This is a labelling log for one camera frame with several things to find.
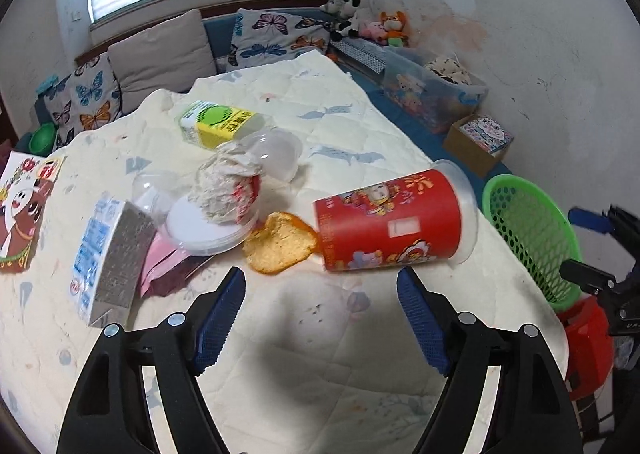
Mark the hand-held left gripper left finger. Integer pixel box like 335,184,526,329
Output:
56,265,247,454

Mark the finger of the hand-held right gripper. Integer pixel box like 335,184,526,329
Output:
559,258,621,297
568,204,640,260

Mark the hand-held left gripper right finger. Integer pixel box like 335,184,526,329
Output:
396,266,585,454

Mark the green plastic mesh basket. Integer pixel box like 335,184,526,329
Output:
482,174,583,314

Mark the pink snack packet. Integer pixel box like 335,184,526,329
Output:
139,234,221,299

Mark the clear plastic bowl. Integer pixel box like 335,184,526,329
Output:
164,194,262,256

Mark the round yellow cracker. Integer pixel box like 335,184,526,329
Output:
242,211,319,276

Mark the red printed paper cup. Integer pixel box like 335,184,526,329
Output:
312,160,481,274

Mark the blue white drink carton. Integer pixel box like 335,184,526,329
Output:
70,191,158,330

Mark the white paper wrapper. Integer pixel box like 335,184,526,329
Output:
189,143,263,226

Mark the red plastic stool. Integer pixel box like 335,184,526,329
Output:
555,296,616,400

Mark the cartoon printed flat box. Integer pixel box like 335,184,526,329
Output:
459,115,515,157

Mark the brown cardboard box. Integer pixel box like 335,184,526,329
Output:
442,114,516,179

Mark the clear plastic dome lid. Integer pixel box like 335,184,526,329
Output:
131,170,182,227

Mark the blue bed mattress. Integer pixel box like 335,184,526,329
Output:
15,11,513,182

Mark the translucent plastic cup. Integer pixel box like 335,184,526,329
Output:
239,129,304,183

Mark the green yellow snack pack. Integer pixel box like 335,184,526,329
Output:
175,100,266,150

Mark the clear plastic storage bin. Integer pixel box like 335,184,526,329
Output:
382,46,488,135

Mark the spotted plush cloth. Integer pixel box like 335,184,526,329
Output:
425,54,473,85

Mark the red cartoon printed box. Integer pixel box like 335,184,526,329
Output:
0,151,68,276

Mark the green plastic bowl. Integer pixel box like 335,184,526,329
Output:
27,123,57,155

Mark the butterfly print pillow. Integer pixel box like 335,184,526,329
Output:
44,54,125,152
227,9,333,72

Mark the orange plush toy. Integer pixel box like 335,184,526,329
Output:
380,10,411,47

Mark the beige pillow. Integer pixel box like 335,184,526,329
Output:
107,9,217,115

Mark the dotted blue long box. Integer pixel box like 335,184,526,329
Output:
332,36,388,75

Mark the dark wooden headboard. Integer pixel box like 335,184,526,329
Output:
74,0,331,66

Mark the black white cow plush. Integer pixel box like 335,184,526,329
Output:
320,0,378,42

